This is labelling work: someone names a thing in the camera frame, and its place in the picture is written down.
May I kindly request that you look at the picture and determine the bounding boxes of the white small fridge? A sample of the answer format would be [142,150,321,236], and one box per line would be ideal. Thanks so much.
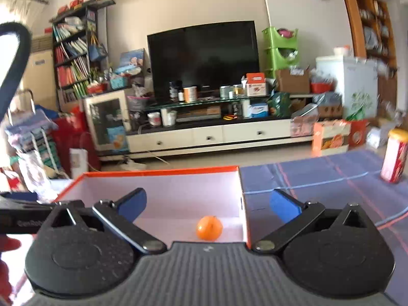
[315,55,378,119]

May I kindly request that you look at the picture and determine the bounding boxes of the black curved cable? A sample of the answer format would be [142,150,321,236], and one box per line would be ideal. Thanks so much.
[0,21,33,120]

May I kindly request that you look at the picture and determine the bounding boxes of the red can yellow lid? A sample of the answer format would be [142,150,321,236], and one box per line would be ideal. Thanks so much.
[380,129,408,183]

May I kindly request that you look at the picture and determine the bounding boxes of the brown cardboard box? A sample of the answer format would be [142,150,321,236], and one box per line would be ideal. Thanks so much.
[275,68,311,94]

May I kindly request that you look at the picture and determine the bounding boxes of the red shopping bag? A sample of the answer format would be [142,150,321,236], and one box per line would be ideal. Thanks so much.
[52,106,101,177]

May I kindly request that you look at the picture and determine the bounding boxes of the wooden display shelf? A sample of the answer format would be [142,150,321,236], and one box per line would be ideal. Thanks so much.
[345,0,398,118]

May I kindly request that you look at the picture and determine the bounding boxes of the black flat television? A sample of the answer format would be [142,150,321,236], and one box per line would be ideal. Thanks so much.
[147,21,260,103]

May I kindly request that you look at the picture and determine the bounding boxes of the green stacked plastic bins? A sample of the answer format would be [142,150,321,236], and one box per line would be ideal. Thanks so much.
[262,26,300,78]

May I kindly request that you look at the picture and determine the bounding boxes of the white tv cabinet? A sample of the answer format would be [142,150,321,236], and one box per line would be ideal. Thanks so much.
[126,97,311,158]

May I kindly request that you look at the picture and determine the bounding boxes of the orange fruit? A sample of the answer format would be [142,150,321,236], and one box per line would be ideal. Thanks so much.
[196,215,223,241]

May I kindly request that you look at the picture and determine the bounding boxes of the dark bookshelf with books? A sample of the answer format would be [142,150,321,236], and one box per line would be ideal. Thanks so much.
[50,0,116,112]

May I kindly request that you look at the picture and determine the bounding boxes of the orange printed carton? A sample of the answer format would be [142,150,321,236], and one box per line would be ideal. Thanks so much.
[312,120,351,158]

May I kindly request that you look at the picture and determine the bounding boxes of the blue plaid tablecloth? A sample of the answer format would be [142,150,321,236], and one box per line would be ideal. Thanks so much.
[241,150,407,305]

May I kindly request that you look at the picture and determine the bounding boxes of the beige standing air conditioner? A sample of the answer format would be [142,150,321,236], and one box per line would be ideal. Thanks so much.
[23,33,58,111]

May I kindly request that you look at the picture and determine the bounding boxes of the red white medicine box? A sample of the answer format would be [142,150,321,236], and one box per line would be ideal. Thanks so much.
[246,73,268,97]

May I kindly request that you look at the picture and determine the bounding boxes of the white glass door cabinet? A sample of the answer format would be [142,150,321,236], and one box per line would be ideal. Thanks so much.
[84,88,131,156]

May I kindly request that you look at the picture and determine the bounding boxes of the orange cardboard box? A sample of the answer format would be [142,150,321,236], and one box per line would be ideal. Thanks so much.
[57,166,250,246]

